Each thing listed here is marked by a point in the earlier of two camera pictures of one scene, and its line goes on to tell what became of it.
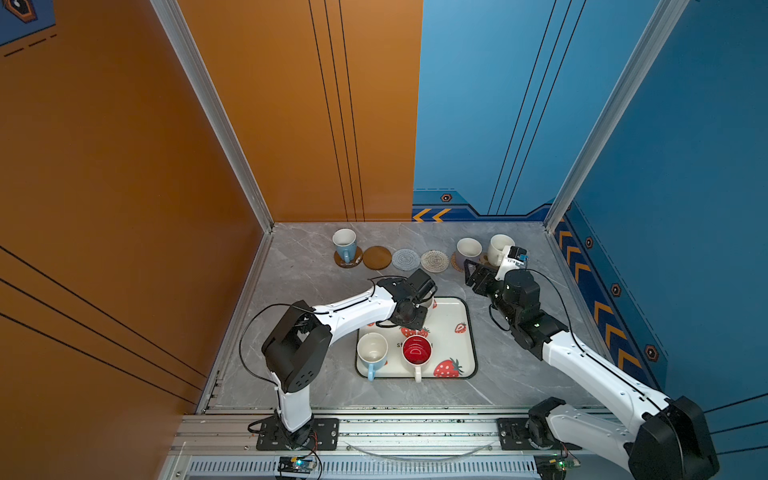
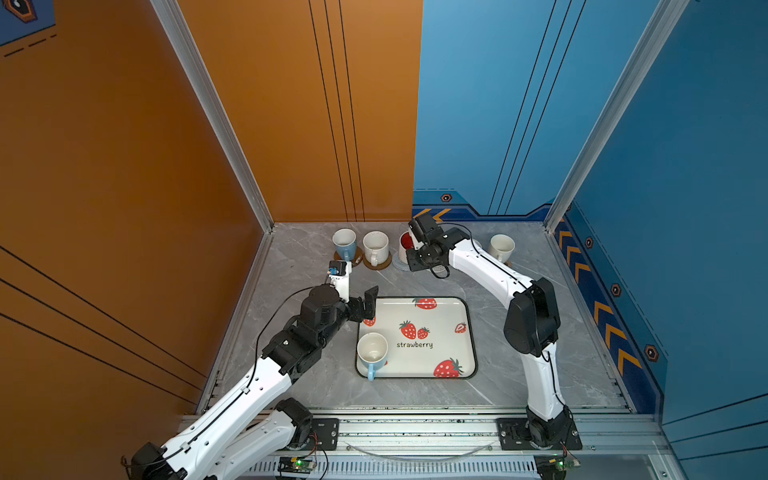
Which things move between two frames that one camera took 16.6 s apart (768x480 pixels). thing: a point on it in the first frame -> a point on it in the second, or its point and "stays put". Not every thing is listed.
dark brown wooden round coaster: [353, 264] stays put
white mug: [497, 243] stays put
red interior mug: [417, 351] -> [405, 243]
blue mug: [346, 245] stays put
